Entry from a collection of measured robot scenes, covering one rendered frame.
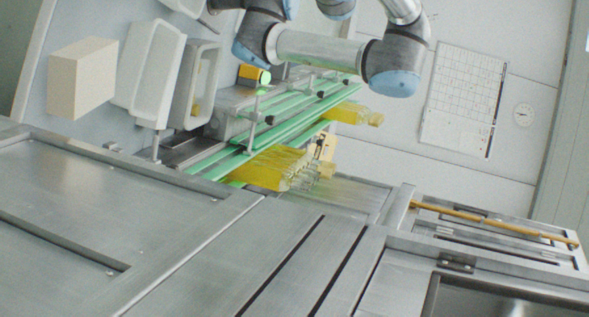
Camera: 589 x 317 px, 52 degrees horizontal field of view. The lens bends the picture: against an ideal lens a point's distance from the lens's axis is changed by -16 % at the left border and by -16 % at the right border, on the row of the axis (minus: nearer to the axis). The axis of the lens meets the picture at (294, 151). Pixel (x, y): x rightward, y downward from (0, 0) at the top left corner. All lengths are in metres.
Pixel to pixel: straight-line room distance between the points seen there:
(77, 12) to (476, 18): 6.72
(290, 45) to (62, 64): 0.73
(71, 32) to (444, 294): 0.86
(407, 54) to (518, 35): 6.21
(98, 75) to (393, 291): 0.74
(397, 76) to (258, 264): 0.89
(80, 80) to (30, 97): 0.11
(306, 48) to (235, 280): 1.08
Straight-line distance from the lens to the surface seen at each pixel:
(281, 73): 2.61
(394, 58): 1.64
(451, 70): 7.82
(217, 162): 1.85
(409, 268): 0.95
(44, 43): 1.27
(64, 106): 1.30
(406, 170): 8.04
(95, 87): 1.34
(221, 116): 1.97
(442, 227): 2.36
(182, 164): 1.73
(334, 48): 1.73
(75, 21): 1.35
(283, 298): 0.75
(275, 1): 1.88
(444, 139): 7.92
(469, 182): 8.02
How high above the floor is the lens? 1.49
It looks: 12 degrees down
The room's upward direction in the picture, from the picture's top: 104 degrees clockwise
